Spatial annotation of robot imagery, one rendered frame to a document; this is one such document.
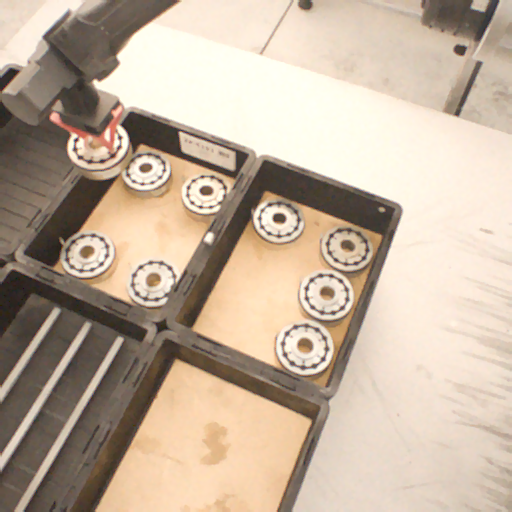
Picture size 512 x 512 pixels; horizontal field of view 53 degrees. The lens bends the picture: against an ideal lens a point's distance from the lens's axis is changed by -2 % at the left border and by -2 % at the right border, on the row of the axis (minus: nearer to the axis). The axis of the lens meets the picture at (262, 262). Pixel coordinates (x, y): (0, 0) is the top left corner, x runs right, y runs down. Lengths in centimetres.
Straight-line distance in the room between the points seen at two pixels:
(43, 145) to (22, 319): 41
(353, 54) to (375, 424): 202
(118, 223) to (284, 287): 36
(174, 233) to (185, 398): 33
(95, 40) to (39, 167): 59
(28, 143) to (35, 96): 55
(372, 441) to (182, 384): 39
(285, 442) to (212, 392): 15
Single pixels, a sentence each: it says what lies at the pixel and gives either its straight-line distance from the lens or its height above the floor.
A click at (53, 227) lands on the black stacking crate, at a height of 90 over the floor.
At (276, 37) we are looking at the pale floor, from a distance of 277.
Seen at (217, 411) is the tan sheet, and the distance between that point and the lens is 92.
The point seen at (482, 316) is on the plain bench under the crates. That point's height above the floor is 70.
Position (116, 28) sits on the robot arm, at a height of 135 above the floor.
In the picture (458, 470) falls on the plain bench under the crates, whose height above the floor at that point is 70.
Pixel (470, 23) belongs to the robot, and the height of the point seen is 113.
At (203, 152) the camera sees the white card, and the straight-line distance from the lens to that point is 110.
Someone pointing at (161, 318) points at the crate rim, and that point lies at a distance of 87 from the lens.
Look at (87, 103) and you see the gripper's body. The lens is 83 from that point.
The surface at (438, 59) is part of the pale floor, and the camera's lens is 284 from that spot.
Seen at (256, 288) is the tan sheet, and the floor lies 83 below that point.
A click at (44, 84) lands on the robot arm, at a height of 125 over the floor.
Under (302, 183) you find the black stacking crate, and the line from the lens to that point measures 104.
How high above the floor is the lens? 173
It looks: 62 degrees down
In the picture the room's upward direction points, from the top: 4 degrees clockwise
